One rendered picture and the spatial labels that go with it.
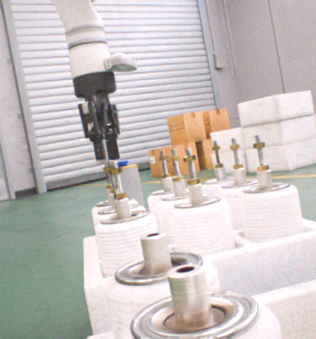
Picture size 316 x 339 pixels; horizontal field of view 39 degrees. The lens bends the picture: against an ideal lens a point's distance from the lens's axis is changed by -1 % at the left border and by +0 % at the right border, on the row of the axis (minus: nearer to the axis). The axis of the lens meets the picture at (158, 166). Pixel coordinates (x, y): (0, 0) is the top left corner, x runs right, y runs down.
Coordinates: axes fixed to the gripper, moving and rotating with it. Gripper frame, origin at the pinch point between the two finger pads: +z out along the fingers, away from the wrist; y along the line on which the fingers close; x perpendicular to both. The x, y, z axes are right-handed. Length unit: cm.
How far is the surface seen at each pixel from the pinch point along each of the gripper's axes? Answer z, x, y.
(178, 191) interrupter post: 8.9, 10.9, -3.4
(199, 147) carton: 12, -35, -384
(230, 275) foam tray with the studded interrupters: 20.2, 19.4, 13.1
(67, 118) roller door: -54, -213, -478
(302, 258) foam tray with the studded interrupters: 20.2, 29.9, 8.8
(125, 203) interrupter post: 7.8, 5.3, 11.7
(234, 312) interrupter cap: 10, 24, 52
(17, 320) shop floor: 35, -36, -17
